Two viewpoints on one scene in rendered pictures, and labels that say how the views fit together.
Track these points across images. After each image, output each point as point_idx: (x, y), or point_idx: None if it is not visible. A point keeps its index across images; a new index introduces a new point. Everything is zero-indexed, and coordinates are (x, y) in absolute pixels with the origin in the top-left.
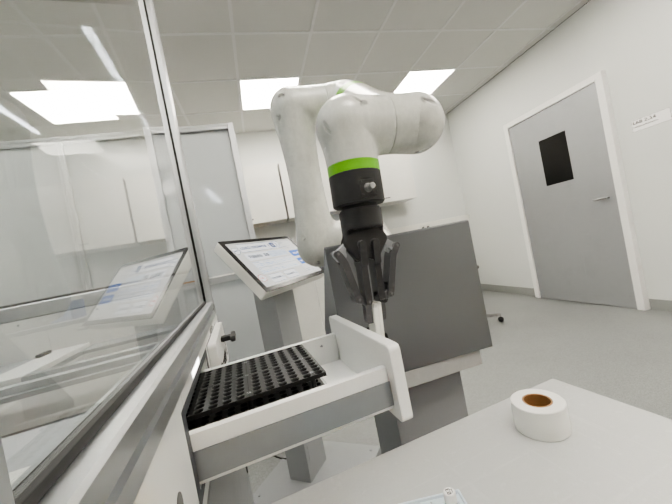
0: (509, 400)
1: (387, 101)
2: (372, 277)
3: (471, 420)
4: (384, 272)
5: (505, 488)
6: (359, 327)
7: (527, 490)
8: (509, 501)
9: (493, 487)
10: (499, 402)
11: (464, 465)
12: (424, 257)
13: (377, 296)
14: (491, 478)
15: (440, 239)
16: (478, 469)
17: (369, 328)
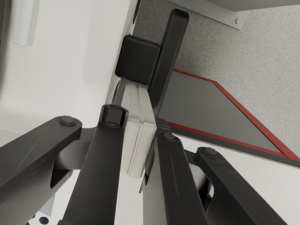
0: (258, 163)
1: None
2: (156, 206)
3: (194, 150)
4: (240, 224)
5: (126, 212)
6: (99, 80)
7: (135, 223)
8: (116, 219)
9: (120, 206)
10: (247, 156)
11: (126, 180)
12: None
13: (151, 166)
14: (128, 202)
15: None
16: (130, 190)
17: (125, 92)
